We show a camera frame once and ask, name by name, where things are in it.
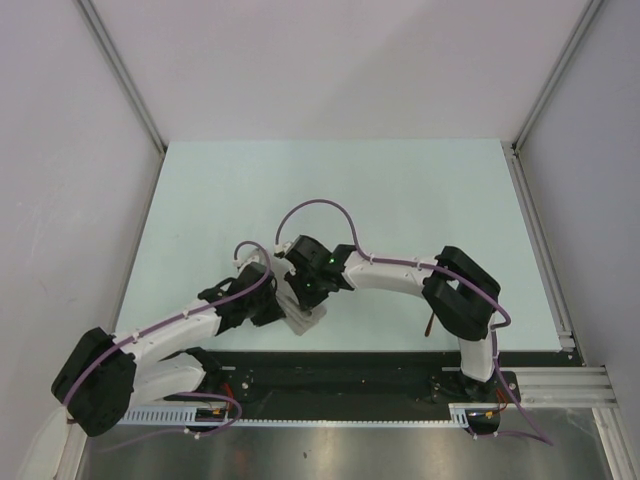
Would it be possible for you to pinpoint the grey cloth napkin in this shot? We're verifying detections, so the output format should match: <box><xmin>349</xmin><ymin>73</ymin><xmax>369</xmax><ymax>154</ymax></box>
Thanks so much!
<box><xmin>276</xmin><ymin>293</ymin><xmax>327</xmax><ymax>336</ymax></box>

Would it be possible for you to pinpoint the copper fork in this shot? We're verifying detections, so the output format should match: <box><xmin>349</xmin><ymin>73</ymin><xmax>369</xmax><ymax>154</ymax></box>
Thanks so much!
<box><xmin>424</xmin><ymin>312</ymin><xmax>435</xmax><ymax>338</ymax></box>

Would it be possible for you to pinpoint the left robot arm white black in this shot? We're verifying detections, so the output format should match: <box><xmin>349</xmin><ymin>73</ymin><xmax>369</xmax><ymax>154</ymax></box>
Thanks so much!
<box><xmin>51</xmin><ymin>262</ymin><xmax>283</xmax><ymax>437</ymax></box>

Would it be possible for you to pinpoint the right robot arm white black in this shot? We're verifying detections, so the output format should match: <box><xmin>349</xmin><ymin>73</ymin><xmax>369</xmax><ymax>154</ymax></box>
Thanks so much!
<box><xmin>276</xmin><ymin>235</ymin><xmax>501</xmax><ymax>401</ymax></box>

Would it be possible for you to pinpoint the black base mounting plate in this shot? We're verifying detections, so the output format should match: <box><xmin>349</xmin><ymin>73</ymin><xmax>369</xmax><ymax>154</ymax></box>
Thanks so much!
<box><xmin>164</xmin><ymin>349</ymin><xmax>584</xmax><ymax>421</ymax></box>

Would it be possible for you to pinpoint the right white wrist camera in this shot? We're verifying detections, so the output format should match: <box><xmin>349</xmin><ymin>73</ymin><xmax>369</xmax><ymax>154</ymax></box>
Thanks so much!
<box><xmin>273</xmin><ymin>241</ymin><xmax>293</xmax><ymax>258</ymax></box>

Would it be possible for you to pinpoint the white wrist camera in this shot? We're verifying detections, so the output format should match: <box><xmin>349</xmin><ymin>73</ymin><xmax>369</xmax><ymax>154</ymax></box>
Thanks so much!
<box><xmin>232</xmin><ymin>251</ymin><xmax>265</xmax><ymax>271</ymax></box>
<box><xmin>273</xmin><ymin>241</ymin><xmax>293</xmax><ymax>258</ymax></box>

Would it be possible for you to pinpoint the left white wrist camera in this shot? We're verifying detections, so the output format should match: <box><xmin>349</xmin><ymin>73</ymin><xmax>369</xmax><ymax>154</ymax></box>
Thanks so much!
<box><xmin>232</xmin><ymin>251</ymin><xmax>265</xmax><ymax>271</ymax></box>

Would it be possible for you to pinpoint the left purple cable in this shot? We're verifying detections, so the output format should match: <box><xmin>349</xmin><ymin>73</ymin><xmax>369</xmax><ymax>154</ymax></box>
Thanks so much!
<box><xmin>59</xmin><ymin>241</ymin><xmax>276</xmax><ymax>454</ymax></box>

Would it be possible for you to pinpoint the white slotted cable duct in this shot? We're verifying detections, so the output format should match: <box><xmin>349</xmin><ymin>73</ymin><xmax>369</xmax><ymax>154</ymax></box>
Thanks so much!
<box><xmin>117</xmin><ymin>404</ymin><xmax>489</xmax><ymax>429</ymax></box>

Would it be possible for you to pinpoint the aluminium front rail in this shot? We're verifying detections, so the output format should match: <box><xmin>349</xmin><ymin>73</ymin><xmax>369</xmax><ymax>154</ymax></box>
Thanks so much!
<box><xmin>505</xmin><ymin>367</ymin><xmax>618</xmax><ymax>408</ymax></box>

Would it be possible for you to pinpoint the left aluminium corner post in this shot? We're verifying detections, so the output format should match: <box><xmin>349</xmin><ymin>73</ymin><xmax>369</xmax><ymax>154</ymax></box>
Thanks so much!
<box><xmin>73</xmin><ymin>0</ymin><xmax>168</xmax><ymax>157</ymax></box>

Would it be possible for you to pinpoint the aluminium corner post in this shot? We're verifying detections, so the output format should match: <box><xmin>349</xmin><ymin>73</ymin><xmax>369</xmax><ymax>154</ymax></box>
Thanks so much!
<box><xmin>73</xmin><ymin>0</ymin><xmax>168</xmax><ymax>157</ymax></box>
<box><xmin>510</xmin><ymin>0</ymin><xmax>608</xmax><ymax>152</ymax></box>

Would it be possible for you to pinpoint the right aluminium corner post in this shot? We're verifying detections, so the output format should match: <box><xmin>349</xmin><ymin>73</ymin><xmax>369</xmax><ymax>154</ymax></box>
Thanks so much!
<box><xmin>510</xmin><ymin>0</ymin><xmax>608</xmax><ymax>152</ymax></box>

